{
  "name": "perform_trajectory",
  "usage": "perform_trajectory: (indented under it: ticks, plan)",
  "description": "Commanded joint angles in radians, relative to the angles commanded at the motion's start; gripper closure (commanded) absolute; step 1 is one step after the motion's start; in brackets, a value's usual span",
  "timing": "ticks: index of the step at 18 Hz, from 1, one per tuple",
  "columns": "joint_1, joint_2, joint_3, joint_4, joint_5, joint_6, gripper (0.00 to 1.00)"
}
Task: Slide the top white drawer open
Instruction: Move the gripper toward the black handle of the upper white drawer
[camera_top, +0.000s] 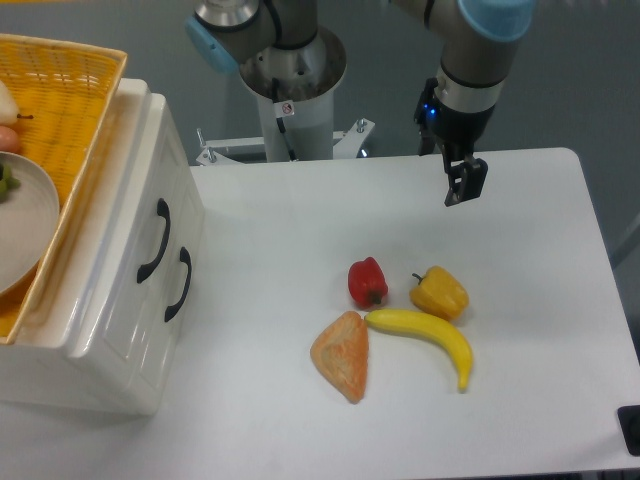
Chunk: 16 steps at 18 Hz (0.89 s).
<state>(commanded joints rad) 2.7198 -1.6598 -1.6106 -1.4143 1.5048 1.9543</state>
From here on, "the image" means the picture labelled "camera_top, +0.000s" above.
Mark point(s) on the black lower drawer handle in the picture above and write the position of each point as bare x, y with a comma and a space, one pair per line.
183, 285

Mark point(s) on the black top drawer handle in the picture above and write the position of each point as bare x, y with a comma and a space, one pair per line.
156, 241

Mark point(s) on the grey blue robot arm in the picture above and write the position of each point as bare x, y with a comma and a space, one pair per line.
480, 38

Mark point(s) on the yellow bell pepper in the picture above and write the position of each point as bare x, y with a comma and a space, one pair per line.
439, 293

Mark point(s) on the yellow woven basket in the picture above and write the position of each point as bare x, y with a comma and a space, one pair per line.
65, 89

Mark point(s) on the pink sausage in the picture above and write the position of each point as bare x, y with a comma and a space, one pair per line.
9, 140

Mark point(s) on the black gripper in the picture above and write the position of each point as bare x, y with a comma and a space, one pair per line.
453, 117

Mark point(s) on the red bell pepper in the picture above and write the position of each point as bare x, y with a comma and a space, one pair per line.
367, 284

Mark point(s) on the black drawer handle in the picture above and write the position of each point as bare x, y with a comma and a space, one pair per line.
183, 285
156, 241

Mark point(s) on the grey round plate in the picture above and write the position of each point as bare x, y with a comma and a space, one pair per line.
29, 219

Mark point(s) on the black corner device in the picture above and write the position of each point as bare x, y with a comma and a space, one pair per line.
629, 420

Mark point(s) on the white pear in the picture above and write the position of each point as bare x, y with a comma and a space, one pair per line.
10, 113

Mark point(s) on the triangular toast bread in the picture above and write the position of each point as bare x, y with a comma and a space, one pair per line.
340, 354

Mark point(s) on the white drawer cabinet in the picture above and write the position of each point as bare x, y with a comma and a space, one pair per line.
40, 366

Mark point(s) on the yellow banana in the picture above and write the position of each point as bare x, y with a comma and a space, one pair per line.
429, 328

